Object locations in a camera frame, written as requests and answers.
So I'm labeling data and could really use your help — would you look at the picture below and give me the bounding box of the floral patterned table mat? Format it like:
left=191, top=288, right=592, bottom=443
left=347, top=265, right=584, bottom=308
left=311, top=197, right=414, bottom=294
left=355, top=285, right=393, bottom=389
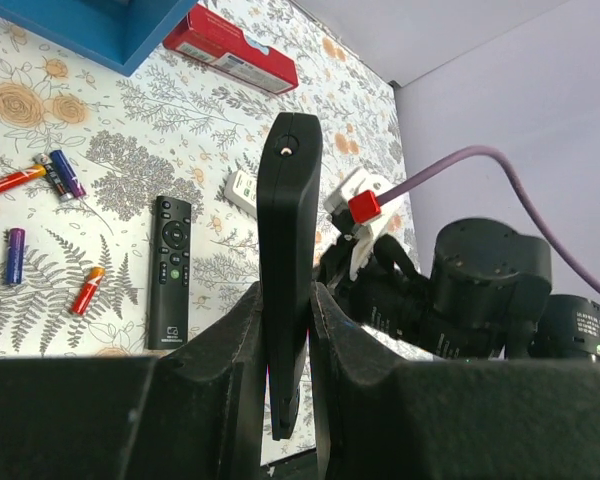
left=0, top=1, right=406, bottom=359

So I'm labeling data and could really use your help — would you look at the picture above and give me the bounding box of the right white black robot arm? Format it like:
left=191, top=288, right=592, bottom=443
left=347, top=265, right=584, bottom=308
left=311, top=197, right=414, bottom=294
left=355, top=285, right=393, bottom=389
left=314, top=218, right=600, bottom=363

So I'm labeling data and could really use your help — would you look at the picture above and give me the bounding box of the red rectangular box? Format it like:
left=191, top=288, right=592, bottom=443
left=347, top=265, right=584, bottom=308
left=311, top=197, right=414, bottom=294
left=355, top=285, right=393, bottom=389
left=163, top=5, right=299, bottom=94

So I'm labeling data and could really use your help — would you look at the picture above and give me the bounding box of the black remote with back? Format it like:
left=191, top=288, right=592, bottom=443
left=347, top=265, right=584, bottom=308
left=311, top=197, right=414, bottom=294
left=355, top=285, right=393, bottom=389
left=256, top=112, right=322, bottom=441

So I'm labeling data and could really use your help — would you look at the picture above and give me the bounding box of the dark blue AAA battery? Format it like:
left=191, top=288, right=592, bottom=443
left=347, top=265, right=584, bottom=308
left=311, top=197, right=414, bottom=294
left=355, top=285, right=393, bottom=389
left=33, top=153, right=74, bottom=202

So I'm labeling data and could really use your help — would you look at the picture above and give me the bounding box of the red blue battery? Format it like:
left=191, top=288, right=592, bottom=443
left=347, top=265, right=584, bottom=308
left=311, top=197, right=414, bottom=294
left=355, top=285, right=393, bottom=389
left=0, top=164, right=46, bottom=194

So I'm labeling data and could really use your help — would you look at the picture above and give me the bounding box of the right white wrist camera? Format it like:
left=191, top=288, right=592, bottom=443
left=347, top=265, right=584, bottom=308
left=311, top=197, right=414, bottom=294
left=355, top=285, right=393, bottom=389
left=323, top=167, right=401, bottom=281

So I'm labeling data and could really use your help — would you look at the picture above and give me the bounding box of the purple small battery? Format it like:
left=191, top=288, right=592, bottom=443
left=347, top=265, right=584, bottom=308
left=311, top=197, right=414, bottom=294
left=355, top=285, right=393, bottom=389
left=5, top=228, right=26, bottom=286

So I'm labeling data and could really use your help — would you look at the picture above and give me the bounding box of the black slim remote control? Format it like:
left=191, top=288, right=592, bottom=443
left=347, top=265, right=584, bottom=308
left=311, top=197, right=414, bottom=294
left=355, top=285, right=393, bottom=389
left=147, top=196, right=191, bottom=350

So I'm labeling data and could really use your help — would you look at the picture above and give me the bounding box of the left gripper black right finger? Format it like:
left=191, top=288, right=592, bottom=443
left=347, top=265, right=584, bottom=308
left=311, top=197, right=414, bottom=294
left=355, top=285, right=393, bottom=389
left=309, top=284, right=600, bottom=479

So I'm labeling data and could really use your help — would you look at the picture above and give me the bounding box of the orange red small battery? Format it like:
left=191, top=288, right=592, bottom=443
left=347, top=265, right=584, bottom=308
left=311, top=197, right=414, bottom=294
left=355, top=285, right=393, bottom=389
left=71, top=266, right=106, bottom=315

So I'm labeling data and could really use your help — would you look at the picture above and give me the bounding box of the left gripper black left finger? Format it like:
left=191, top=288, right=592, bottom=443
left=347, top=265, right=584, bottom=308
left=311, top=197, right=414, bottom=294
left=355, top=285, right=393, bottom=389
left=0, top=285, right=265, bottom=479

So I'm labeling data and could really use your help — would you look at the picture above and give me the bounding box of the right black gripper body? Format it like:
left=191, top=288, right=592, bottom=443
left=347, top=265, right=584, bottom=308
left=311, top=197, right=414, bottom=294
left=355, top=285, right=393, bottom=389
left=312, top=234, right=380, bottom=320

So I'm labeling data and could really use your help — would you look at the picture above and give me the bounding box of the white air conditioner remote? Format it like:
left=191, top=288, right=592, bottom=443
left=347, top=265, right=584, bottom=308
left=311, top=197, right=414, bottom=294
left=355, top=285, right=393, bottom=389
left=224, top=170, right=257, bottom=218

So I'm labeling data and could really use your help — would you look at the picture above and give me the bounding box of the blue multicolour shelf unit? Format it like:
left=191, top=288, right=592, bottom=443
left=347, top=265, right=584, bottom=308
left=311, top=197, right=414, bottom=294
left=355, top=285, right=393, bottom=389
left=0, top=0, right=197, bottom=77

